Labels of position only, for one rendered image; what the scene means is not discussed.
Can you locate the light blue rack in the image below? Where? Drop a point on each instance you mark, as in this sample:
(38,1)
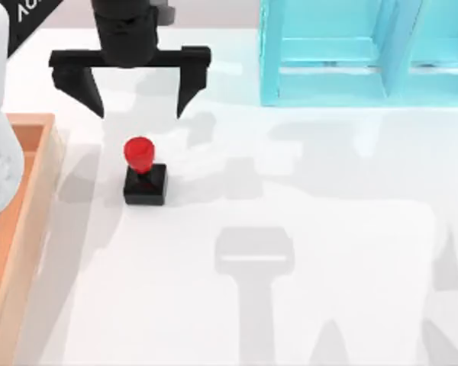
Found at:
(328,68)

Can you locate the shallow salmon-coloured box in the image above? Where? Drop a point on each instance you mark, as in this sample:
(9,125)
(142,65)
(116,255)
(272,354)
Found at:
(30,198)

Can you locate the pale grey rounded box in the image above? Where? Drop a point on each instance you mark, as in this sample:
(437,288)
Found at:
(167,11)

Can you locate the red and black stamp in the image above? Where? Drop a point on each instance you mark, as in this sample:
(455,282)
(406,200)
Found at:
(144,183)

